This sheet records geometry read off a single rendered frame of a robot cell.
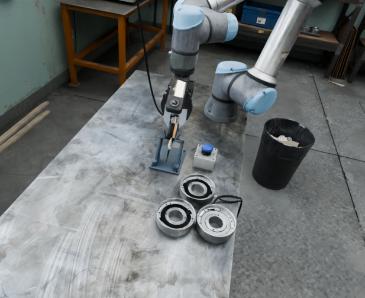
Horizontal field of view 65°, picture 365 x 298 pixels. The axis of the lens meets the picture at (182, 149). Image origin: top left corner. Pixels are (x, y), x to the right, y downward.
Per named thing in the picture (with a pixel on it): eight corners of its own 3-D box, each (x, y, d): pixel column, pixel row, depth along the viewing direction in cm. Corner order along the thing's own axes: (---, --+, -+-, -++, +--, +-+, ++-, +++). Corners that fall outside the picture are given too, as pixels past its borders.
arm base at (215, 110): (206, 101, 133) (210, 82, 126) (239, 109, 131) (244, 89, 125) (201, 118, 121) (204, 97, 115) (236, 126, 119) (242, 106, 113)
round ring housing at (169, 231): (162, 243, 73) (164, 234, 70) (150, 211, 80) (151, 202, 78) (200, 233, 77) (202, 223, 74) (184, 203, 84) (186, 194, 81)
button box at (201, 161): (212, 171, 96) (215, 161, 93) (191, 166, 97) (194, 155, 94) (216, 156, 102) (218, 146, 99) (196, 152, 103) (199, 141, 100)
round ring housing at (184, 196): (174, 202, 84) (175, 193, 81) (184, 178, 92) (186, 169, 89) (209, 213, 82) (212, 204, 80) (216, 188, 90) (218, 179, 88)
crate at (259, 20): (279, 24, 397) (284, 7, 384) (278, 31, 368) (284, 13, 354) (242, 16, 405) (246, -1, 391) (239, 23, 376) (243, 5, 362)
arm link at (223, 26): (218, 5, 85) (187, 6, 80) (244, 16, 78) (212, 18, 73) (213, 32, 90) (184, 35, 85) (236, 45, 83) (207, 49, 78)
